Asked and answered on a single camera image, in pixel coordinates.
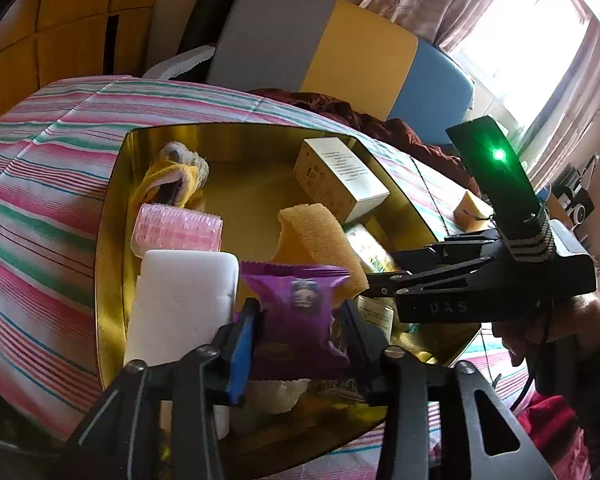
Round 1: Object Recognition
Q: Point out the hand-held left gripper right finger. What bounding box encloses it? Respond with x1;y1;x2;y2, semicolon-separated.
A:
337;300;556;480

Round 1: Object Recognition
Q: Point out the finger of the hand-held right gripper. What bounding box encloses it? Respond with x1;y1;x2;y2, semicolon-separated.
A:
366;259;491;297
397;231;503;266

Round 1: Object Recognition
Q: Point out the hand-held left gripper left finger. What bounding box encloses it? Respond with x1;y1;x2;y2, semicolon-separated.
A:
65;297;261;480

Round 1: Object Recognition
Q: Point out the white plastic-wrapped ball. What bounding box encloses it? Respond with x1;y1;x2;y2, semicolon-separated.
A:
247;377;311;415

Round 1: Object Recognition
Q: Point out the yellow green packet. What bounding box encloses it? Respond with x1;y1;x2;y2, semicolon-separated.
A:
342;223;401;273

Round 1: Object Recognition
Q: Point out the purple snack packet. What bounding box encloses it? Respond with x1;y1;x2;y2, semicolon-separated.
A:
240;260;352;381

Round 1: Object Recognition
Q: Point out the gold tin tray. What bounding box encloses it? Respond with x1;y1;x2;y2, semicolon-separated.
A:
94;122;485;461

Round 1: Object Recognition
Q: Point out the person's right hand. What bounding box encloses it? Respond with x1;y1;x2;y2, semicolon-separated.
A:
492;292;600;367

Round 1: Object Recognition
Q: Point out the yellow sponge with dark slit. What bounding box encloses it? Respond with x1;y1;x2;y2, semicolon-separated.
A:
452;190;493;233

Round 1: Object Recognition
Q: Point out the small white labelled box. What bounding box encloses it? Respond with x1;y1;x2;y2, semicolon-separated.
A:
356;295;396;341

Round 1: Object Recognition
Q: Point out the white foam block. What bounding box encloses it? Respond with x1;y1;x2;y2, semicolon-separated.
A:
124;249;240;441

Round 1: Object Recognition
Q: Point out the black speaker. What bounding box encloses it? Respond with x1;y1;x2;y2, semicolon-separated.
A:
550;165;596;226

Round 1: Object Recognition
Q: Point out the dark red blanket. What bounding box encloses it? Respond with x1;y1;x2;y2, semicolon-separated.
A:
250;89;481;196

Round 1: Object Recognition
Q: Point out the white carton box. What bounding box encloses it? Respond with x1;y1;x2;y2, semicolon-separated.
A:
293;138;391;225

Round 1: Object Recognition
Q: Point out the pink hair roller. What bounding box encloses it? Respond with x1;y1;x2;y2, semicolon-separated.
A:
128;202;225;256

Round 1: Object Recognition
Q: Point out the red cloth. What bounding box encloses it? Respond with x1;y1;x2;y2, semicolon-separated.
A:
515;390;596;480

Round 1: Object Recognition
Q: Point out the pale pink curtain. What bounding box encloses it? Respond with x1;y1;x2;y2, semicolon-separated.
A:
360;0;546;53
522;15;600;181

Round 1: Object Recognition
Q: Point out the yellow cloth with toy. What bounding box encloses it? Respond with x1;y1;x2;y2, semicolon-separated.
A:
130;142;211;208

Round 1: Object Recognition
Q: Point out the window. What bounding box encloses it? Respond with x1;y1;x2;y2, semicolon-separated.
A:
450;0;596;126

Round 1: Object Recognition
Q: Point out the grey yellow blue chair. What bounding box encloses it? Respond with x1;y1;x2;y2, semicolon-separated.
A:
140;0;476;146

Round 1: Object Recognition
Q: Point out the pink green striped bedsheet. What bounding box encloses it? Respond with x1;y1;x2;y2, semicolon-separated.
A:
0;75;531;480

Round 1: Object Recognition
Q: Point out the white foam piece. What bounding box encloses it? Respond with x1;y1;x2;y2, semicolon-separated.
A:
141;44;216;81

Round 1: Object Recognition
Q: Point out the black panel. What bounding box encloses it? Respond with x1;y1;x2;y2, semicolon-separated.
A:
177;0;255;56

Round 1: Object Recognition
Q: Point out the white board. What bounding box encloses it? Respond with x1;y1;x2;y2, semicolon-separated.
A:
147;0;221;66

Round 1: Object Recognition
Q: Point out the wooden wardrobe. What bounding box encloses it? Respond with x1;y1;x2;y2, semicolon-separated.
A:
0;0;171;131

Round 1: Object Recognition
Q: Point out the black cable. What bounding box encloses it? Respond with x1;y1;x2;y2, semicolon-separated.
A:
512;300;553;411

